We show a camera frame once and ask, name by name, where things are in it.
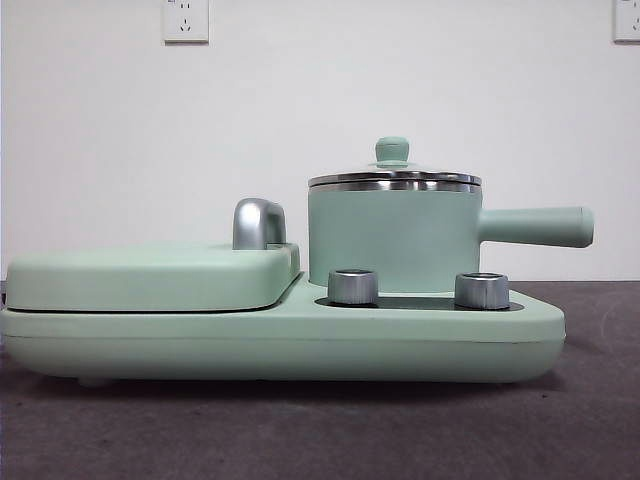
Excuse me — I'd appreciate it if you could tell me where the silver control knob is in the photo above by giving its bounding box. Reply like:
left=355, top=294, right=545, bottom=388
left=326, top=268, right=381, bottom=306
left=453, top=271, right=511, bottom=310

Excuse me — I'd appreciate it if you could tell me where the green griddle cover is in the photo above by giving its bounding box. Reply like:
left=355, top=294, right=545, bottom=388
left=3, top=240, right=302, bottom=314

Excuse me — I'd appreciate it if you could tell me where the green breakfast machine base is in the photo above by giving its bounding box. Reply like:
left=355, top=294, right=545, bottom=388
left=0, top=279, right=566, bottom=389

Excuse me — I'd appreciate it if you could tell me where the green steamer pot with handle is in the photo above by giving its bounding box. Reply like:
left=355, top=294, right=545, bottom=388
left=305, top=180, right=596, bottom=294

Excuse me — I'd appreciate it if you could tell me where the silver griddle cover handle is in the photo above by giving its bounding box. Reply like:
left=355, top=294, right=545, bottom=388
left=231, top=198, right=288, bottom=250

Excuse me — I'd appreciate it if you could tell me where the white wall socket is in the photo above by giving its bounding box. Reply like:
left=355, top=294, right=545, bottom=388
left=613, top=0, right=640, bottom=44
left=162, top=0, right=210, bottom=45

